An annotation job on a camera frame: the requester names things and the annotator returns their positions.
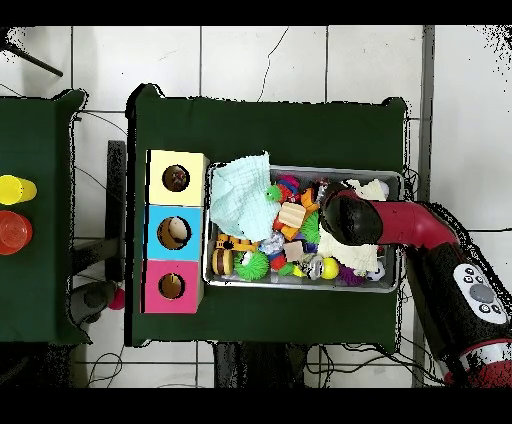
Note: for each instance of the red plastic cup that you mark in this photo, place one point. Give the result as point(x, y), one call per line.
point(14, 232)

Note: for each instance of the dark green side table cloth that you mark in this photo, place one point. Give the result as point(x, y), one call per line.
point(32, 300)

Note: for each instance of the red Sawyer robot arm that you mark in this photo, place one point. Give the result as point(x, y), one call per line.
point(408, 224)

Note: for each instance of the cream muslin cloth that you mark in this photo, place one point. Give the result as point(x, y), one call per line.
point(352, 256)

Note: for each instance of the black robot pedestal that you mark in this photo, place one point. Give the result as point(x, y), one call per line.
point(248, 368)

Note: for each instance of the ridged wooden block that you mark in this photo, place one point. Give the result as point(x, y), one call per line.
point(292, 215)

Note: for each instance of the black padded upright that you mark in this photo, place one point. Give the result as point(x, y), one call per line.
point(116, 180)

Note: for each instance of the small orange basketball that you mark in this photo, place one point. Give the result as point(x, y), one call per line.
point(307, 198)

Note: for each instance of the wooden box with three holes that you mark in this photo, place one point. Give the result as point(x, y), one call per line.
point(160, 240)

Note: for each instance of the green spiky ball with eyes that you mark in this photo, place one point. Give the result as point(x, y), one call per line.
point(256, 266)

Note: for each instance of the wooden striped burger toy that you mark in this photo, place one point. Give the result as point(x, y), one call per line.
point(222, 260)

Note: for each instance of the clear mesh bin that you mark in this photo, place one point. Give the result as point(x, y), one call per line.
point(248, 282)

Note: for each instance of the yellow ball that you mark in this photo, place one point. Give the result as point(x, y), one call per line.
point(330, 268)

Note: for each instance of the mint green muslin cloth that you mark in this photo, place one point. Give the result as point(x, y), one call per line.
point(240, 200)

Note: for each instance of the clear glitter ball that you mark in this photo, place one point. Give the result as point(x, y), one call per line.
point(272, 243)

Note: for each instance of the black tripod leg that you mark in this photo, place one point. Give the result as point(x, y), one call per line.
point(36, 62)

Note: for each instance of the yellow plastic cup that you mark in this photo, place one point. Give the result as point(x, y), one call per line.
point(12, 190)

